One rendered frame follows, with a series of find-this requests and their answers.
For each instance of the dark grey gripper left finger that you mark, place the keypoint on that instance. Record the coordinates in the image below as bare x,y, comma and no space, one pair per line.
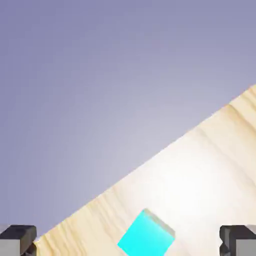
18,238

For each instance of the small cyan cube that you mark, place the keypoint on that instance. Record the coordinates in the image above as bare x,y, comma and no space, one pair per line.
145,236

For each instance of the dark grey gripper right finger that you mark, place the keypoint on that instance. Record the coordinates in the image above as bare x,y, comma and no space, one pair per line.
238,239

